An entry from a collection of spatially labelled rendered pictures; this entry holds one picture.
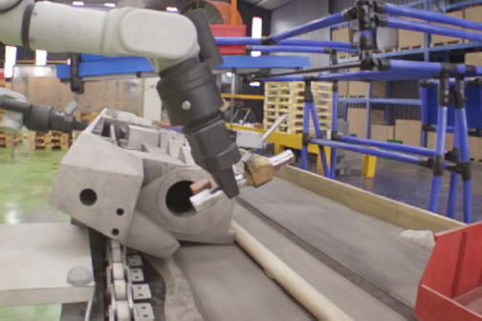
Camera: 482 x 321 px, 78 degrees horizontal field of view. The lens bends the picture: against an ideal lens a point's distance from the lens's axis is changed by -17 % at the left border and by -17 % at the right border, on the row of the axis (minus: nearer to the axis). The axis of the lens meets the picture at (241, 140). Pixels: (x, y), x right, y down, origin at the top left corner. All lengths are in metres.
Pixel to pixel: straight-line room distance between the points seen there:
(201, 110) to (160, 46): 0.11
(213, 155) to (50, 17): 0.30
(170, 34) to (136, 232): 0.39
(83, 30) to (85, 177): 0.27
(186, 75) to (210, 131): 0.09
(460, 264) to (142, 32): 0.59
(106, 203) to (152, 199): 0.12
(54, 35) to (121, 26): 0.10
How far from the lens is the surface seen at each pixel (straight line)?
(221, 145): 0.52
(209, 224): 0.78
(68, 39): 0.52
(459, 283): 0.63
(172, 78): 0.50
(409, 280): 0.73
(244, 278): 0.67
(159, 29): 0.49
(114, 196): 0.65
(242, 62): 1.31
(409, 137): 11.73
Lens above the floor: 1.06
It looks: 5 degrees down
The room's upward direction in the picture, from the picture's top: 2 degrees clockwise
